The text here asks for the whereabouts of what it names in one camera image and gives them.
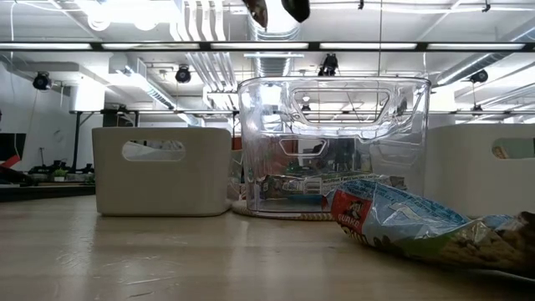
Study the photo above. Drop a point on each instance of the blue-ended Quaker granola bar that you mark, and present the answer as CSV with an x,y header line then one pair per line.
x,y
292,186

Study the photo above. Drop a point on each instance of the black machine part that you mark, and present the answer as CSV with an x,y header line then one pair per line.
x,y
16,179

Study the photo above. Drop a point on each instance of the black ceiling spotlight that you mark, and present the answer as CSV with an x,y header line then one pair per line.
x,y
479,76
183,74
42,80

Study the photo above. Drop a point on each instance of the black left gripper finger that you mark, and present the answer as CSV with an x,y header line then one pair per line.
x,y
297,10
257,10

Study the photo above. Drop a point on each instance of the clear plastic bin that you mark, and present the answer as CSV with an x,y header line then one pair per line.
x,y
259,125

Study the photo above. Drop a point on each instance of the black overhead frame beam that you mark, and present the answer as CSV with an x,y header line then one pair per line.
x,y
314,46

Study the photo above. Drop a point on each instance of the white plastic bin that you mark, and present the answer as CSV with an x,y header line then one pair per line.
x,y
460,167

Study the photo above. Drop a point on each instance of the light grey plastic bin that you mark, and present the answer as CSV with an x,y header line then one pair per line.
x,y
163,188

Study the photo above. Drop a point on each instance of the black frame rail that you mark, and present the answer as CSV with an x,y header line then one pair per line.
x,y
42,192

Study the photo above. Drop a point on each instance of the small distant potted plant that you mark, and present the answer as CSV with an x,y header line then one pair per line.
x,y
59,174

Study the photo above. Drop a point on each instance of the red bar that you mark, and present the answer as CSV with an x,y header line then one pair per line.
x,y
10,161

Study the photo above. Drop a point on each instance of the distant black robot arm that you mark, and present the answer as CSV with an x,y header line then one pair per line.
x,y
88,168
42,168

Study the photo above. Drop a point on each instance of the orange Quaker granola bar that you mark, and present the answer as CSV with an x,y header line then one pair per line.
x,y
500,152

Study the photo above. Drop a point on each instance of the black overhead camera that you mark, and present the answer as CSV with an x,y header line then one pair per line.
x,y
329,64

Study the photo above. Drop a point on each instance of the black monitor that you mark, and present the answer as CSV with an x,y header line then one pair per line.
x,y
12,146

